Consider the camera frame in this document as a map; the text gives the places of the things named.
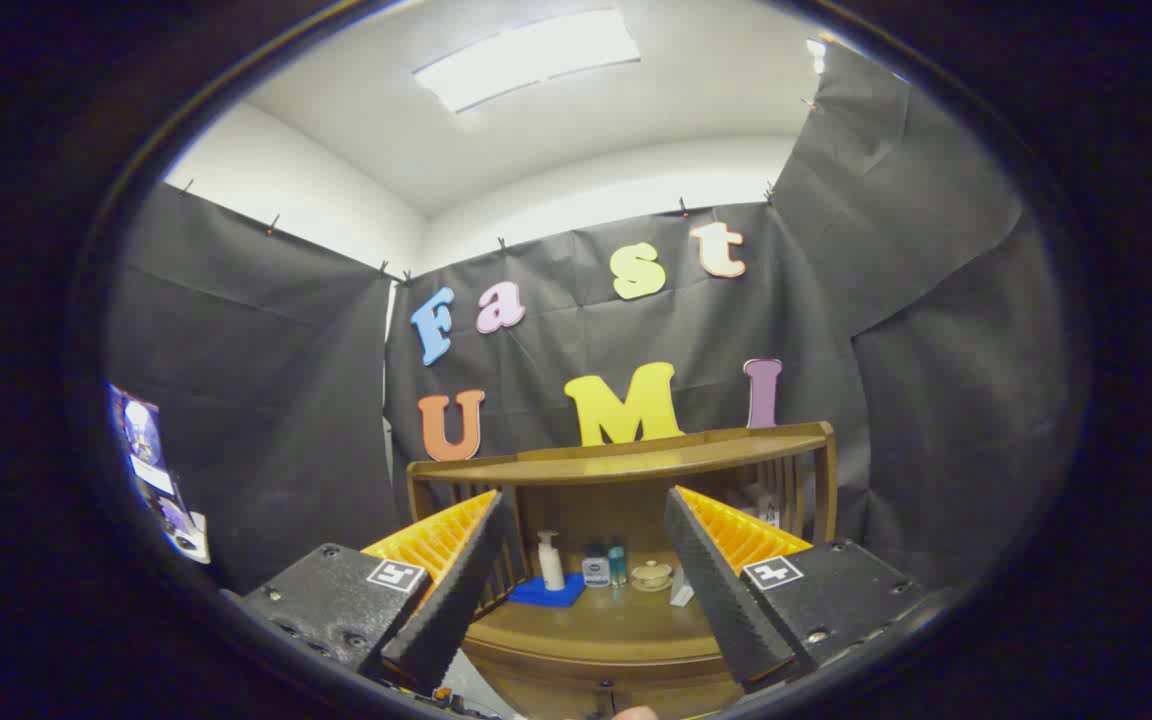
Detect wooden cabinet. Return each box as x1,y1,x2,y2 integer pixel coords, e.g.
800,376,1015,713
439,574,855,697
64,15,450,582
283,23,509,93
404,422,839,720

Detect black backdrop cloth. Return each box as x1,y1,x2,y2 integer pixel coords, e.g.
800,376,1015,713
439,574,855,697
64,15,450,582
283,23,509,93
101,40,1072,601

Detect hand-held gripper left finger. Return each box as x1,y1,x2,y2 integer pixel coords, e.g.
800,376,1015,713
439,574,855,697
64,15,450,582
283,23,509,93
221,488,520,696

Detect plain white book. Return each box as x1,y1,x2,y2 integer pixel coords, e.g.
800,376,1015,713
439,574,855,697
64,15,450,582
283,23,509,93
731,488,785,531

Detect wooden countertop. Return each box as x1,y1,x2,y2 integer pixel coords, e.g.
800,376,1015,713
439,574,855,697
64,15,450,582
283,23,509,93
466,575,737,666

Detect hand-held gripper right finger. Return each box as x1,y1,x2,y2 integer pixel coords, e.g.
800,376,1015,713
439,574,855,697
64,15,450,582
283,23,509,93
663,486,927,693

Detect blue folded cloth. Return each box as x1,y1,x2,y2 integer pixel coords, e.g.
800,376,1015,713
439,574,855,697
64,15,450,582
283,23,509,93
508,573,587,608

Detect white pump bottle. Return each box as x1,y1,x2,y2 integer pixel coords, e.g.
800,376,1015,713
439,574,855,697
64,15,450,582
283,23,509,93
537,530,567,592

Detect blue wall poster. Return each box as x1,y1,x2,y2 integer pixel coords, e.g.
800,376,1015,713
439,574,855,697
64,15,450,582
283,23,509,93
106,383,212,566

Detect ceiling light panel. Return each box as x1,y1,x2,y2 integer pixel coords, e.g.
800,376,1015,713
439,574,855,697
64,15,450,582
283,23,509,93
412,8,642,115

